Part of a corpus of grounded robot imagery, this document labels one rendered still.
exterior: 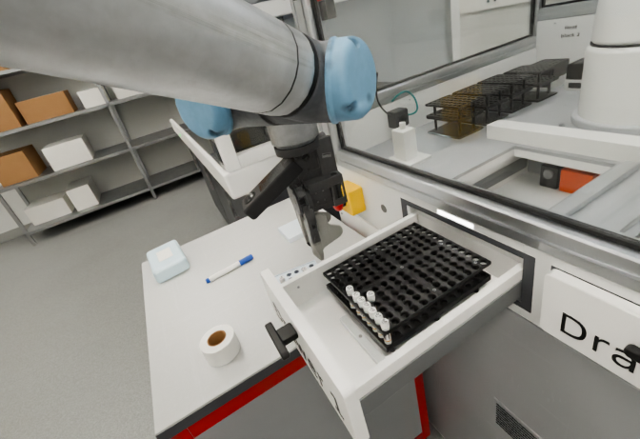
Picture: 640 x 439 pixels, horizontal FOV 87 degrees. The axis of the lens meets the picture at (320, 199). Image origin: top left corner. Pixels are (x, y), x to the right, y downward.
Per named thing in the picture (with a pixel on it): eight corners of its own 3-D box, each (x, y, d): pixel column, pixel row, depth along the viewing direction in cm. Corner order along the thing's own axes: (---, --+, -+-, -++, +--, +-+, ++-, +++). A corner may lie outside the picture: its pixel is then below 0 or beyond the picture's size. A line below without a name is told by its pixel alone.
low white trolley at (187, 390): (279, 591, 90) (153, 435, 56) (224, 404, 141) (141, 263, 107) (437, 450, 110) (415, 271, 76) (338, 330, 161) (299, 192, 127)
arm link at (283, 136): (270, 126, 46) (259, 116, 53) (279, 156, 48) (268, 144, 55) (320, 109, 48) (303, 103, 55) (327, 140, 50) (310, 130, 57)
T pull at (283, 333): (284, 363, 46) (281, 356, 46) (266, 329, 53) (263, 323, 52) (307, 349, 48) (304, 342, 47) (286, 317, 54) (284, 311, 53)
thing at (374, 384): (361, 422, 44) (353, 393, 41) (285, 309, 65) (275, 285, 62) (550, 276, 57) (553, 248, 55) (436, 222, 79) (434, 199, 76)
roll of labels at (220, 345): (202, 369, 66) (193, 355, 64) (212, 339, 72) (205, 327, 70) (235, 364, 65) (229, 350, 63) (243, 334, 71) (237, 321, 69)
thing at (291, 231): (290, 243, 98) (289, 238, 97) (279, 231, 105) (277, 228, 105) (327, 225, 102) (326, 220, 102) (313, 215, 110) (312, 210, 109)
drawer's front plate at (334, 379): (359, 448, 42) (343, 396, 37) (275, 313, 66) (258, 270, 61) (370, 440, 43) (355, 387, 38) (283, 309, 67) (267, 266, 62)
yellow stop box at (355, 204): (350, 218, 88) (346, 193, 84) (336, 209, 94) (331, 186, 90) (367, 209, 89) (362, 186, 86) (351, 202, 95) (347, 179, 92)
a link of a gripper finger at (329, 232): (351, 256, 58) (338, 208, 55) (320, 269, 57) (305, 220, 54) (345, 249, 61) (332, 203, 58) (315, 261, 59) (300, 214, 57)
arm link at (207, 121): (225, 63, 31) (293, 43, 39) (156, 77, 37) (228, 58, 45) (251, 143, 34) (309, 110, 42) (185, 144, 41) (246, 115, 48)
